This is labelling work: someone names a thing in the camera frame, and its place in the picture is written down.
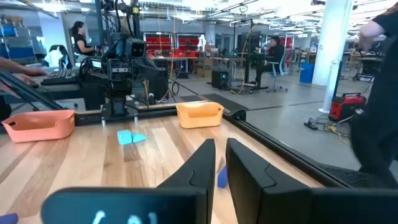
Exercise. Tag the black keyboard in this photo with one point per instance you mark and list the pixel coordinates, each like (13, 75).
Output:
(59, 77)

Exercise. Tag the white column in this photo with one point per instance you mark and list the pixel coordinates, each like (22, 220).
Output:
(334, 46)

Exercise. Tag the person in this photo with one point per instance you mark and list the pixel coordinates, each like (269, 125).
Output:
(81, 43)
(376, 124)
(275, 53)

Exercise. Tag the person's forearm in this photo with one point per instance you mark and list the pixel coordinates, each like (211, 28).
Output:
(11, 64)

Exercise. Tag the yellow plastic basket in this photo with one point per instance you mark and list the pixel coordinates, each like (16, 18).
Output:
(199, 119)

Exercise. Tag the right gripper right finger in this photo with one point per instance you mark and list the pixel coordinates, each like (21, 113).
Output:
(264, 199)

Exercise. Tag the blue shelf rack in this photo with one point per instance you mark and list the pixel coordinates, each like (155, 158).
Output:
(17, 51)

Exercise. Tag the black computer case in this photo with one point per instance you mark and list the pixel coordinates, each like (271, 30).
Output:
(220, 80)

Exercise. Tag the person's hand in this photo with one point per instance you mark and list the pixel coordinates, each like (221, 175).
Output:
(35, 71)

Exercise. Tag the red bin shelving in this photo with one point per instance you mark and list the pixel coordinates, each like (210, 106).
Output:
(161, 45)

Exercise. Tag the blue rectangular block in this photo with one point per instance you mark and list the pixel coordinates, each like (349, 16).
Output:
(7, 219)
(222, 179)

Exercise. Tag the black power strip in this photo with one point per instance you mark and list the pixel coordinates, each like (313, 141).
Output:
(311, 125)

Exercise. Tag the turquoise triangle block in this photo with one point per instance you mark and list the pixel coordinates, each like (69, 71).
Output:
(138, 138)

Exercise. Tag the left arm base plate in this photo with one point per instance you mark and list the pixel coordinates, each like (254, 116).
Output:
(133, 114)

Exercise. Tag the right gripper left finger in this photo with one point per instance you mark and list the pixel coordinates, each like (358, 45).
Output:
(186, 202)

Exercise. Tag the blue bin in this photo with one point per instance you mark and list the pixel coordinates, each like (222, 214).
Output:
(307, 73)

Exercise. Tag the black standing desk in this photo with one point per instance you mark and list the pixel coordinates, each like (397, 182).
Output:
(247, 62)

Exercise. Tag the turquoise square block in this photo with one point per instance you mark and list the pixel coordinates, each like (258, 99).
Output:
(124, 137)

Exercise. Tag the dark grey monitor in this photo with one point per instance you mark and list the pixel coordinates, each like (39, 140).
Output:
(28, 90)

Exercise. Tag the grey office chair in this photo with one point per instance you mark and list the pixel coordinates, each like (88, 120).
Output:
(281, 67)

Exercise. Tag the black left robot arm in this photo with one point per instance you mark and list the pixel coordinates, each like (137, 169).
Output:
(119, 90)

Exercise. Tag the orange plastic basket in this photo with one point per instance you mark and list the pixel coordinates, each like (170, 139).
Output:
(37, 129)

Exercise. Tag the black chair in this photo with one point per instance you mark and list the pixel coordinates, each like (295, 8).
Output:
(63, 59)

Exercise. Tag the black aluminium table frame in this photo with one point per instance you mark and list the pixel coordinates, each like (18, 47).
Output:
(273, 145)

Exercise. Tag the red generator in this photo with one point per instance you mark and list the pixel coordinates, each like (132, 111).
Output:
(346, 107)

